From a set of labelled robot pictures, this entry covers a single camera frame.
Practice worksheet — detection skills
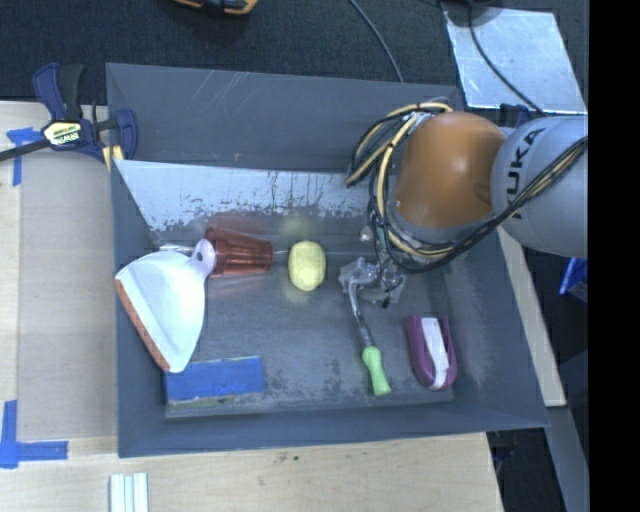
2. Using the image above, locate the yellow toy lemon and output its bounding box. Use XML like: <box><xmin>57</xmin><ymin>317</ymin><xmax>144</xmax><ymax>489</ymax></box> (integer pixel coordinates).
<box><xmin>287</xmin><ymin>240</ymin><xmax>328</xmax><ymax>292</ymax></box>

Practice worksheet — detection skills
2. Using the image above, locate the grey metal bin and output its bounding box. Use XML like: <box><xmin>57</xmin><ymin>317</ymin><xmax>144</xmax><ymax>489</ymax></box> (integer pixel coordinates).
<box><xmin>104</xmin><ymin>62</ymin><xmax>552</xmax><ymax>459</ymax></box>

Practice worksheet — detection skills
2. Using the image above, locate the purple and white stapler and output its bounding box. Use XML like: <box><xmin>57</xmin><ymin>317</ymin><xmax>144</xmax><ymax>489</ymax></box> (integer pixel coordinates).
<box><xmin>403</xmin><ymin>312</ymin><xmax>459</xmax><ymax>392</ymax></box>

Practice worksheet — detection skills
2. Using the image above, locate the red-brown ribbed plastic cup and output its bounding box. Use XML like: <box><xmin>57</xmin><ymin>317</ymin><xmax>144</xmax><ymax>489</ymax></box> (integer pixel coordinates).
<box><xmin>204</xmin><ymin>227</ymin><xmax>275</xmax><ymax>278</ymax></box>

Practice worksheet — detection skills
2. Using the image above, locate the blue sponge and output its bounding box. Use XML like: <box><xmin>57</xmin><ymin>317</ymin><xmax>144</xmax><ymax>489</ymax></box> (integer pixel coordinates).
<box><xmin>163</xmin><ymin>355</ymin><xmax>267</xmax><ymax>417</ymax></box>

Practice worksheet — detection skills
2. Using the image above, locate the white dustpan with orange edge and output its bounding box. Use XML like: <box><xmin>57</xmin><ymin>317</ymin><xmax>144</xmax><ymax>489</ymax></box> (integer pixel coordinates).
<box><xmin>114</xmin><ymin>238</ymin><xmax>218</xmax><ymax>374</ymax></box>

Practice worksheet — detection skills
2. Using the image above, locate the green-handled metal tool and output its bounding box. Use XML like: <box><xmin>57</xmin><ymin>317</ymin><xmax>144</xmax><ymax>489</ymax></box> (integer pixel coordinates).
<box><xmin>348</xmin><ymin>278</ymin><xmax>393</xmax><ymax>398</ymax></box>

